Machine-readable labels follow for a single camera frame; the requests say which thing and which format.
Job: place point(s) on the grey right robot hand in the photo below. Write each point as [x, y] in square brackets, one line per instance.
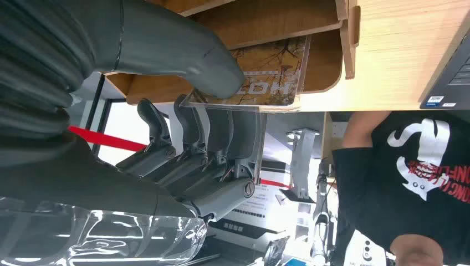
[205, 147]

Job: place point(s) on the white printed sign board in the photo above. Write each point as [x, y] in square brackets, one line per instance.
[257, 216]

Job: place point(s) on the black window frame post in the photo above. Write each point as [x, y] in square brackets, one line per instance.
[96, 106]

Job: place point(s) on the clear plastic wrist cover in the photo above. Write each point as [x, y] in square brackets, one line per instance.
[92, 238]

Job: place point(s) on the person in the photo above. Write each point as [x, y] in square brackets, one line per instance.
[404, 191]

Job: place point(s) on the wooden desk card holder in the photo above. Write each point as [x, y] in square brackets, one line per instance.
[286, 18]

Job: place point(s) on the ribbed grey right arm sleeve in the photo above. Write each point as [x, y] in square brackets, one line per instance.
[33, 73]

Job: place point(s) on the silver metal stand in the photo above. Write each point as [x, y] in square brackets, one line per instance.
[303, 161]

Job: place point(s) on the dark grey laptop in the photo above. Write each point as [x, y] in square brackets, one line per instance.
[451, 73]

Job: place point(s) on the white device with buttons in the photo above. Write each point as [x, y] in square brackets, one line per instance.
[367, 251]

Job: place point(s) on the silver metal pole device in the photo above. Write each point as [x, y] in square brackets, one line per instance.
[322, 220]

